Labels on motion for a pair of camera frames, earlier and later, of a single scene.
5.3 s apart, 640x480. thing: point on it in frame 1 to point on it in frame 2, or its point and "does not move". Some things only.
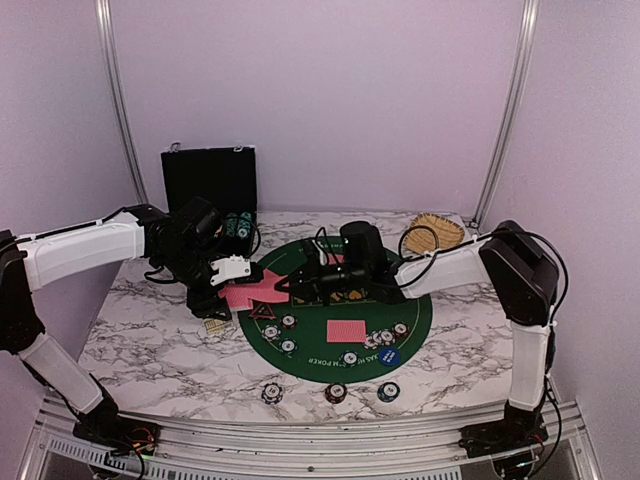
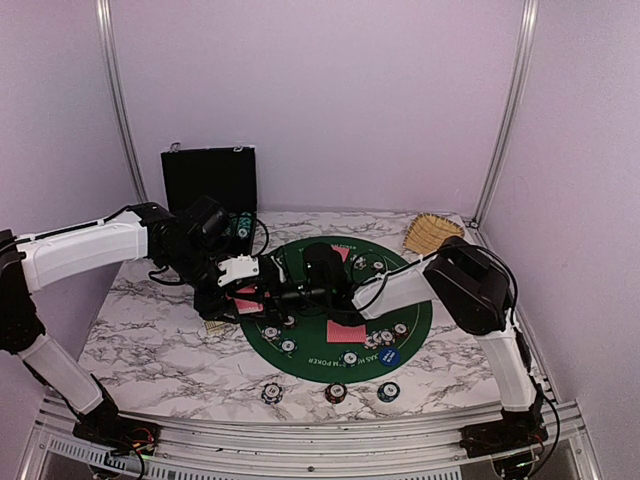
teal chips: x=288 y=345 does not move
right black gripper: x=310 y=276 to x=270 y=283
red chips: x=289 y=321 does not move
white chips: x=271 y=332 does not move
